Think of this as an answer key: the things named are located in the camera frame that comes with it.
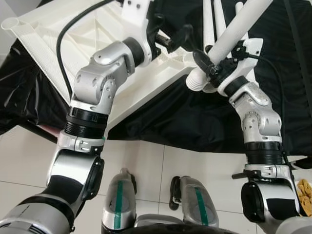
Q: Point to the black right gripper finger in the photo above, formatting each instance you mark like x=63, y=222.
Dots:
x=202, y=61

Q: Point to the white plastic table top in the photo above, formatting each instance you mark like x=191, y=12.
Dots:
x=34, y=29

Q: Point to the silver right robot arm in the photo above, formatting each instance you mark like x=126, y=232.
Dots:
x=258, y=117

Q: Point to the black cloth table cover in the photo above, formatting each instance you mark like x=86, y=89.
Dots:
x=185, y=117

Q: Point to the silver right robot leg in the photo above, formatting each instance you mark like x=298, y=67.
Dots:
x=200, y=204

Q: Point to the silver robot leg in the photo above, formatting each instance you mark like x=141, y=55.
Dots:
x=200, y=204
x=119, y=204

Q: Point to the red seat edge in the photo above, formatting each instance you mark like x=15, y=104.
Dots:
x=48, y=130

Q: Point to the yellow crumpled cloth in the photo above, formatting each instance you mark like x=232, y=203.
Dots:
x=304, y=197

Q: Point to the silver left robot leg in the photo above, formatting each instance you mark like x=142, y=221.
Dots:
x=119, y=204

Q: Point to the black robot torso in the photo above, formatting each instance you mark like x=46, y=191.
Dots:
x=185, y=230

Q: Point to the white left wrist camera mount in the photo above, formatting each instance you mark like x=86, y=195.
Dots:
x=139, y=19

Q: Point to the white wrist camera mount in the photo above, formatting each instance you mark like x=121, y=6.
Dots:
x=251, y=48
x=139, y=19

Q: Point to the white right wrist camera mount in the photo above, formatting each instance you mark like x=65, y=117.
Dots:
x=251, y=48

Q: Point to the black metal frame bar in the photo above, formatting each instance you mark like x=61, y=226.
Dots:
x=34, y=131
x=302, y=162

